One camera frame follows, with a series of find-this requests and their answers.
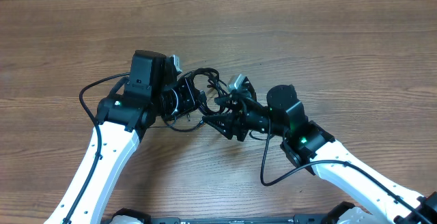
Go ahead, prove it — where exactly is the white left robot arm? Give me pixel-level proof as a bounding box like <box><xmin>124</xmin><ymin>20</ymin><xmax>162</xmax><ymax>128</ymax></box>
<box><xmin>47</xmin><ymin>50</ymin><xmax>196</xmax><ymax>224</ymax></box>

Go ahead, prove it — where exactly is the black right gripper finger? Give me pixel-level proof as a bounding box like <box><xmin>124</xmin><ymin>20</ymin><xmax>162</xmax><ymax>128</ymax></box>
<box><xmin>214</xmin><ymin>96</ymin><xmax>246</xmax><ymax>110</ymax></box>
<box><xmin>202</xmin><ymin>114</ymin><xmax>238</xmax><ymax>139</ymax></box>

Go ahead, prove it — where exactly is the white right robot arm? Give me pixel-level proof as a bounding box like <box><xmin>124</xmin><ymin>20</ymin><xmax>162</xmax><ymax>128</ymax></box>
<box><xmin>203</xmin><ymin>85</ymin><xmax>436</xmax><ymax>223</ymax></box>

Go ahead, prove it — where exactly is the black USB cable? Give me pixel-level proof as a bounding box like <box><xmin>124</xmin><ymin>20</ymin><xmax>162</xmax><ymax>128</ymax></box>
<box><xmin>160</xmin><ymin>67</ymin><xmax>233</xmax><ymax>133</ymax></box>

